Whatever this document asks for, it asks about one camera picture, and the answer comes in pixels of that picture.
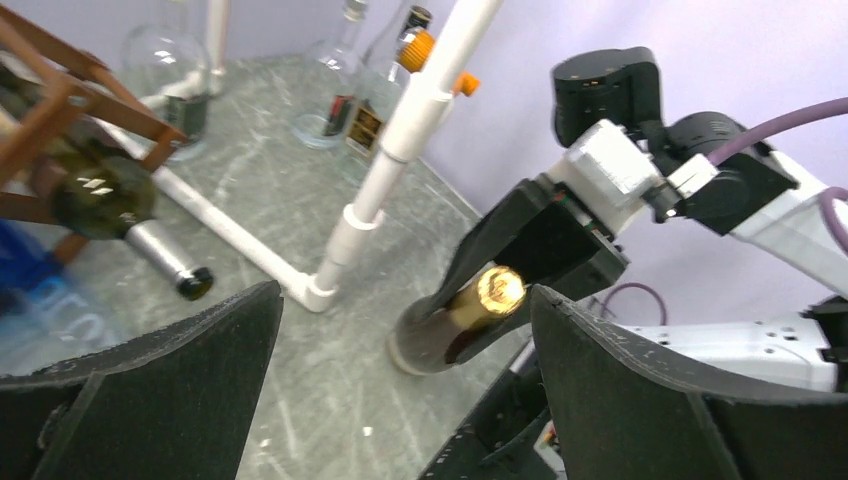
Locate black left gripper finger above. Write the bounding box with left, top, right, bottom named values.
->
left=1, top=281, right=284, bottom=479

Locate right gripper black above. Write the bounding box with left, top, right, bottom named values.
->
left=413, top=179, right=847, bottom=479

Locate dark bottle gold cap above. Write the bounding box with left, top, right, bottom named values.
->
left=386, top=266, right=526, bottom=376

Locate green wine bottle silver cap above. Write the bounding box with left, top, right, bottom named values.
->
left=28, top=135, right=214, bottom=301

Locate clear bottle black cap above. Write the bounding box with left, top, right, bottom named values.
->
left=337, top=1, right=433, bottom=185

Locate wide clear jar bottle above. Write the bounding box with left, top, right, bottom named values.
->
left=291, top=0, right=370, bottom=150

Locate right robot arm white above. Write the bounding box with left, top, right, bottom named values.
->
left=396, top=47, right=847, bottom=479

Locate blue square bottle right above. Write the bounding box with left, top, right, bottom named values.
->
left=1, top=220, right=134, bottom=376

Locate brown wooden wine rack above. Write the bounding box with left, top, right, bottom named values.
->
left=1, top=7, right=185, bottom=263

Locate standing clear flask bottle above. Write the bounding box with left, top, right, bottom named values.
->
left=121, top=1, right=211, bottom=162

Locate orange pipe tap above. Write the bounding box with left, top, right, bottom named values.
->
left=396, top=29, right=483, bottom=97

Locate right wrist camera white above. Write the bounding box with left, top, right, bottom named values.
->
left=545, top=119, right=661, bottom=237

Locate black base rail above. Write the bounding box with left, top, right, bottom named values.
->
left=418, top=354, right=558, bottom=480

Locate white PVC pipe frame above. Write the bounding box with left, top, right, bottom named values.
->
left=99, top=0, right=505, bottom=314

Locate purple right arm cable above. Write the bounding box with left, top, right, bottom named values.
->
left=599, top=95, right=848, bottom=326

